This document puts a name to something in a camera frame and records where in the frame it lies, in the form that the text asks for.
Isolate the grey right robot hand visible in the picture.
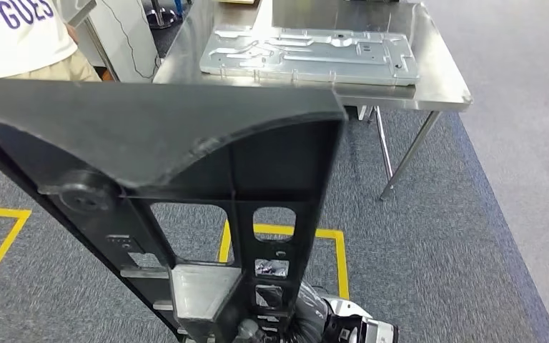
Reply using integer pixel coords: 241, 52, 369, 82
234, 259, 290, 343

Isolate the black plastic plate frame part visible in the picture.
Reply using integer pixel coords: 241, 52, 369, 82
0, 78, 349, 343

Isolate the stainless steel workbench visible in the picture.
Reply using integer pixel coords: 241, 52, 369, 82
152, 0, 473, 202

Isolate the stamped grey metal plate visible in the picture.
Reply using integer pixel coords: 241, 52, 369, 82
199, 24, 421, 87

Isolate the white cabinet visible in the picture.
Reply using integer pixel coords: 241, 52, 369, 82
51, 0, 162, 84

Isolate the person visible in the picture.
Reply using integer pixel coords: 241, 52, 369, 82
0, 0, 102, 82

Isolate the chrome pedestal base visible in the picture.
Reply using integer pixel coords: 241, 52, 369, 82
145, 0, 182, 30

